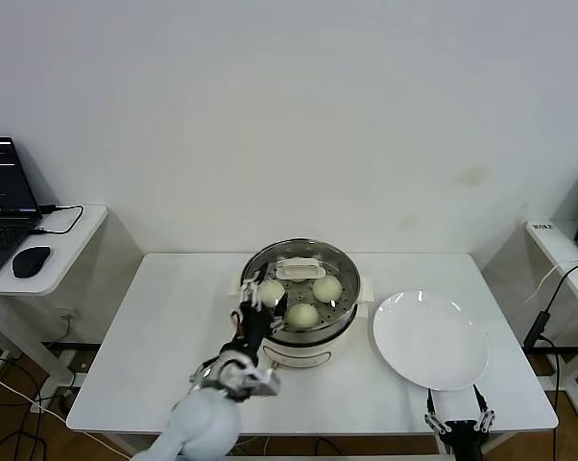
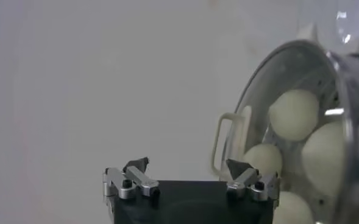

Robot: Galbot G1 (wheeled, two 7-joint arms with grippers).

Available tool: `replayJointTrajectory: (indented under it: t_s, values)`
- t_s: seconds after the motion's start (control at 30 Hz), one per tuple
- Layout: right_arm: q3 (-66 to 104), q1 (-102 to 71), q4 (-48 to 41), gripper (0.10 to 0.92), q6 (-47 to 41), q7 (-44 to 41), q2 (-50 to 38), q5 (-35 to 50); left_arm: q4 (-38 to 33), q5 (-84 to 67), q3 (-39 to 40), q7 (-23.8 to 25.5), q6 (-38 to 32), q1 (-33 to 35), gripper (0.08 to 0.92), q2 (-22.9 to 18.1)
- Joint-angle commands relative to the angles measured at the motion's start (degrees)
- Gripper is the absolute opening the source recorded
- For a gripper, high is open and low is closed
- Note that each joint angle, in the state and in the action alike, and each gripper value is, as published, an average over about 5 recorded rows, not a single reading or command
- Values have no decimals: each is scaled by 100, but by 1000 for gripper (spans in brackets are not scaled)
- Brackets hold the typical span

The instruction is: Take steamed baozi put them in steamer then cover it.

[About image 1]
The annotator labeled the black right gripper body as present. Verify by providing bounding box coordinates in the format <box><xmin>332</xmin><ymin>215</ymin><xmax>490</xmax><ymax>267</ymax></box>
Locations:
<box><xmin>443</xmin><ymin>419</ymin><xmax>487</xmax><ymax>461</ymax></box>

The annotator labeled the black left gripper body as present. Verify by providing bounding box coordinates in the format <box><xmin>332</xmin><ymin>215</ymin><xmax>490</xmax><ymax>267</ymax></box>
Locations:
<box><xmin>230</xmin><ymin>305</ymin><xmax>274</xmax><ymax>357</ymax></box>

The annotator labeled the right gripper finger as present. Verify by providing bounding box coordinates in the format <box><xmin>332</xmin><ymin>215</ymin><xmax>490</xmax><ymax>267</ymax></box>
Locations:
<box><xmin>470</xmin><ymin>383</ymin><xmax>498</xmax><ymax>434</ymax></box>
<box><xmin>423</xmin><ymin>387</ymin><xmax>451</xmax><ymax>436</ymax></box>

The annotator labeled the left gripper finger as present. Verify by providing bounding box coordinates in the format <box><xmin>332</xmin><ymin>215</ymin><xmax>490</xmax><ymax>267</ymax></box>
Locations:
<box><xmin>239</xmin><ymin>268</ymin><xmax>267</xmax><ymax>311</ymax></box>
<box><xmin>269</xmin><ymin>293</ymin><xmax>290</xmax><ymax>334</ymax></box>

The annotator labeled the white steamed baozi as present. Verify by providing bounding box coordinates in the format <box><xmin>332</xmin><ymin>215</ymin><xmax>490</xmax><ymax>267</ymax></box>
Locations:
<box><xmin>286</xmin><ymin>302</ymin><xmax>320</xmax><ymax>331</ymax></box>
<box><xmin>281</xmin><ymin>256</ymin><xmax>314</xmax><ymax>283</ymax></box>
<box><xmin>312</xmin><ymin>276</ymin><xmax>343</xmax><ymax>303</ymax></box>
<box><xmin>258</xmin><ymin>279</ymin><xmax>286</xmax><ymax>307</ymax></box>

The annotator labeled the stainless steel steamer basket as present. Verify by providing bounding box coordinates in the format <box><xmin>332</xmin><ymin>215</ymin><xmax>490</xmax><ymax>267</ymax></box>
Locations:
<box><xmin>241</xmin><ymin>236</ymin><xmax>362</xmax><ymax>343</ymax></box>

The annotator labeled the cream electric cooking pot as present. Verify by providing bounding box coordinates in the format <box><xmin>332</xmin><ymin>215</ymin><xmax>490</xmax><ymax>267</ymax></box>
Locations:
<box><xmin>227</xmin><ymin>276</ymin><xmax>377</xmax><ymax>372</ymax></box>

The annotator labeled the white round plate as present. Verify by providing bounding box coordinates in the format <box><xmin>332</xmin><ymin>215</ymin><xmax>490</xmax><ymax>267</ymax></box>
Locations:
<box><xmin>373</xmin><ymin>289</ymin><xmax>490</xmax><ymax>392</ymax></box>

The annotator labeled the white side table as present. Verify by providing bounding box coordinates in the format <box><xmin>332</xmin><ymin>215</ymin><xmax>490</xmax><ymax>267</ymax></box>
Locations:
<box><xmin>0</xmin><ymin>204</ymin><xmax>144</xmax><ymax>385</ymax></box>
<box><xmin>480</xmin><ymin>219</ymin><xmax>578</xmax><ymax>419</ymax></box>

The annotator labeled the black computer mouse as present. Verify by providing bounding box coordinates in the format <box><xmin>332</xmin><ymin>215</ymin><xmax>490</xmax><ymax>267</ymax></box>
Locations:
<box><xmin>12</xmin><ymin>245</ymin><xmax>53</xmax><ymax>279</ymax></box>

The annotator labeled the black laptop with keyboard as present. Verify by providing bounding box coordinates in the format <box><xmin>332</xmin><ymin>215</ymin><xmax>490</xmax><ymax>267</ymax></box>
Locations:
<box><xmin>0</xmin><ymin>136</ymin><xmax>45</xmax><ymax>281</ymax></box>

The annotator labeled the black cable with adapter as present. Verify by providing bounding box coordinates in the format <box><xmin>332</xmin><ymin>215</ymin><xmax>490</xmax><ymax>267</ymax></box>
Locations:
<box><xmin>523</xmin><ymin>263</ymin><xmax>578</xmax><ymax>400</ymax></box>

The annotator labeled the white laptop cable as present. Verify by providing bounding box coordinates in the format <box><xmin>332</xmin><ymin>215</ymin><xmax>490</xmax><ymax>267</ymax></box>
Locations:
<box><xmin>523</xmin><ymin>257</ymin><xmax>578</xmax><ymax>304</ymax></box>

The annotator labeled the black laptop charger cable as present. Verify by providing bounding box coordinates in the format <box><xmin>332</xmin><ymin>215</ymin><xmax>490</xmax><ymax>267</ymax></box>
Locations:
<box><xmin>38</xmin><ymin>203</ymin><xmax>86</xmax><ymax>235</ymax></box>

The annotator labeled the black floor cable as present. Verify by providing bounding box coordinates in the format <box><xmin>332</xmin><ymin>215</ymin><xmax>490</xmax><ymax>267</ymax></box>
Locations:
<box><xmin>0</xmin><ymin>343</ymin><xmax>96</xmax><ymax>461</ymax></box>

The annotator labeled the white floor cable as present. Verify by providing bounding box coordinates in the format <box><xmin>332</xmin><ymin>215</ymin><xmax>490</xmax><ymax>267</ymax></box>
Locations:
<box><xmin>0</xmin><ymin>363</ymin><xmax>48</xmax><ymax>415</ymax></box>

